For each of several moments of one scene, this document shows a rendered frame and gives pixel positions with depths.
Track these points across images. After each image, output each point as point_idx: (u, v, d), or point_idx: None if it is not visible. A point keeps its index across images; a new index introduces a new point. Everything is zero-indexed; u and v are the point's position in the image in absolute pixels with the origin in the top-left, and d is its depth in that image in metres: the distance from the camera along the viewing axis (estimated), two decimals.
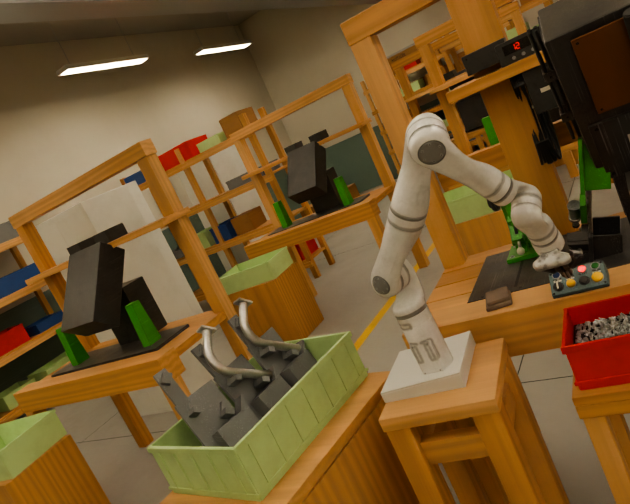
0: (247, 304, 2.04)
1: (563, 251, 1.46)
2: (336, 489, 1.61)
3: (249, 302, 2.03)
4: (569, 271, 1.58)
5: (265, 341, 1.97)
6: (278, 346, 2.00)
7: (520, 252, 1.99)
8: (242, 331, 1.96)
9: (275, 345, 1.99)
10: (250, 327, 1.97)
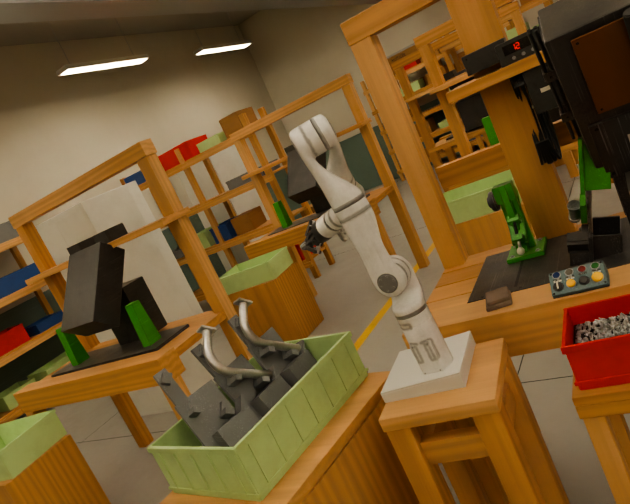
0: (247, 304, 2.04)
1: None
2: (336, 489, 1.61)
3: (249, 302, 2.03)
4: (302, 244, 1.99)
5: (265, 341, 1.97)
6: (278, 346, 2.00)
7: (520, 252, 1.99)
8: (242, 331, 1.96)
9: (275, 345, 1.99)
10: (250, 327, 1.97)
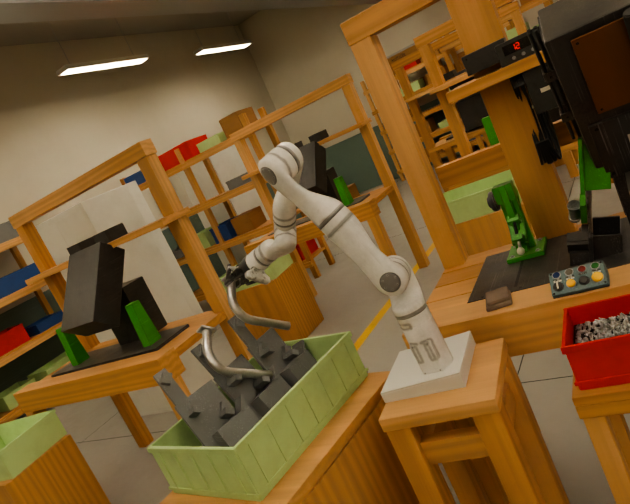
0: None
1: None
2: (336, 489, 1.61)
3: (237, 279, 2.01)
4: (236, 284, 2.00)
5: (254, 317, 1.95)
6: (267, 323, 1.98)
7: (520, 252, 1.99)
8: (230, 307, 1.94)
9: (264, 322, 1.97)
10: (238, 303, 1.95)
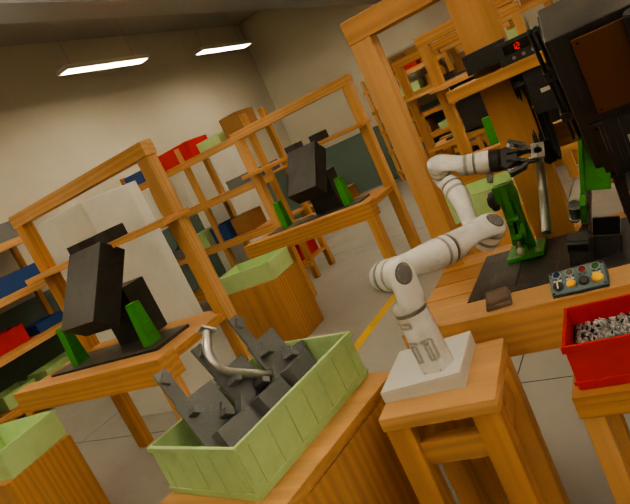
0: (541, 156, 1.81)
1: (494, 171, 1.92)
2: (336, 489, 1.61)
3: (536, 156, 1.82)
4: (538, 158, 1.83)
5: (538, 192, 1.92)
6: (540, 208, 1.90)
7: (520, 252, 1.99)
8: None
9: (540, 205, 1.91)
10: (538, 171, 1.90)
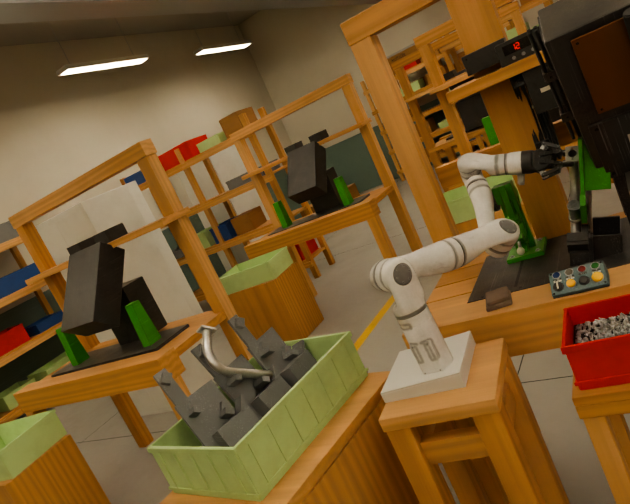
0: (576, 160, 1.77)
1: (526, 173, 1.88)
2: (336, 489, 1.61)
3: (570, 160, 1.78)
4: (572, 162, 1.79)
5: (570, 197, 1.88)
6: None
7: (520, 252, 1.99)
8: None
9: None
10: (571, 175, 1.86)
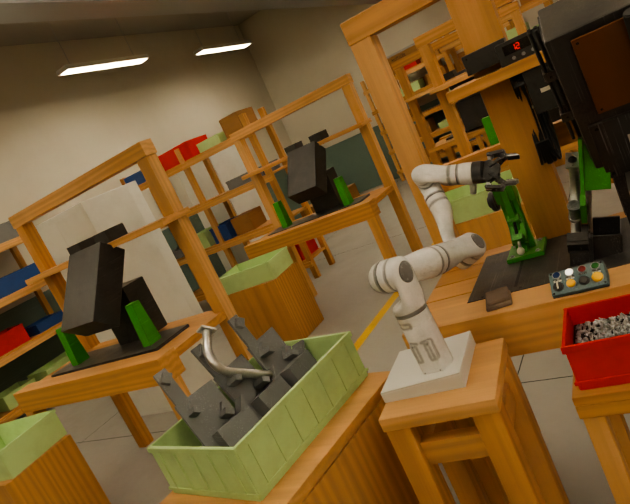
0: (576, 166, 1.76)
1: (477, 183, 1.94)
2: (336, 489, 1.61)
3: (570, 166, 1.77)
4: (515, 181, 1.84)
5: None
6: None
7: (520, 252, 1.99)
8: None
9: None
10: (571, 181, 1.85)
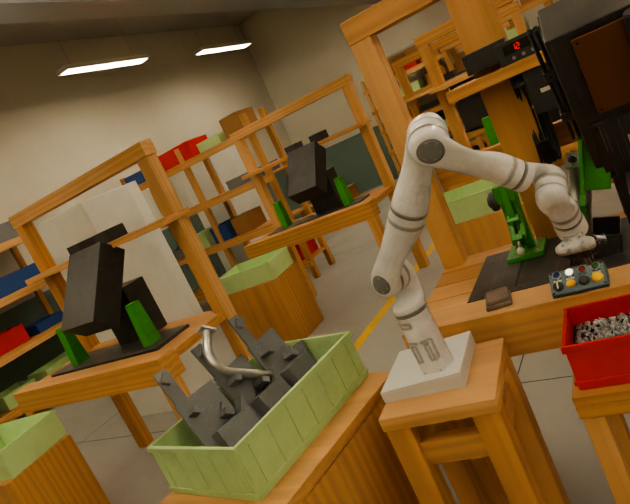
0: (576, 166, 1.76)
1: (587, 235, 1.41)
2: (336, 489, 1.61)
3: (570, 166, 1.77)
4: (591, 257, 1.53)
5: None
6: None
7: (520, 252, 1.99)
8: None
9: None
10: (571, 181, 1.85)
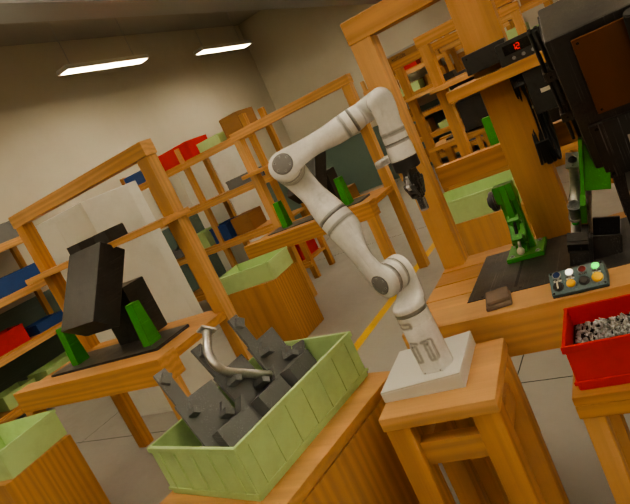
0: (576, 166, 1.76)
1: (394, 166, 1.60)
2: (336, 489, 1.61)
3: (570, 166, 1.77)
4: (425, 206, 1.63)
5: None
6: None
7: (520, 252, 1.99)
8: None
9: None
10: (571, 181, 1.85)
